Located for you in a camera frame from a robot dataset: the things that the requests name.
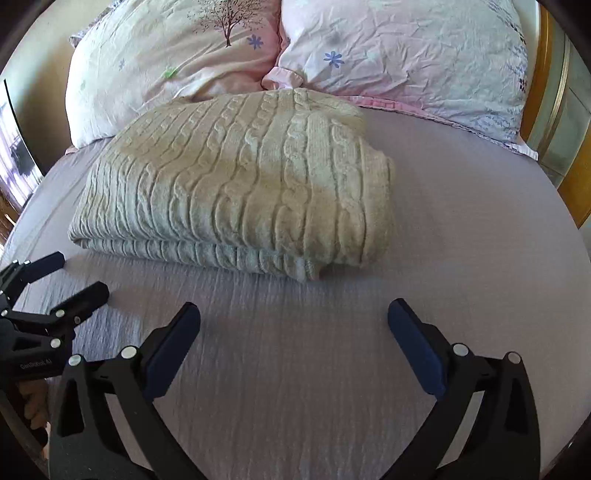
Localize bed with lavender sheet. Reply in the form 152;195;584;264
0;95;587;480

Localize tree print pillow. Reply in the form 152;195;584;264
65;0;289;148

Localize dark framed panel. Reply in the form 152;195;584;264
0;78;44;199

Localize person's left hand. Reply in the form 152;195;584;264
18;378;52;446

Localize pink floral pillow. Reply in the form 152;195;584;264
261;0;540;161

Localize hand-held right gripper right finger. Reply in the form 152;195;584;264
385;298;542;480

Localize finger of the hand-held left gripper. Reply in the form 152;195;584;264
0;282;110;342
0;251;65;296

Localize cream cable-knit sweater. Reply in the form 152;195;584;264
68;89;397;282

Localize wooden headboard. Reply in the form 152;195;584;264
519;7;591;229

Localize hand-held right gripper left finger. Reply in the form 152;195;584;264
48;302;208;480

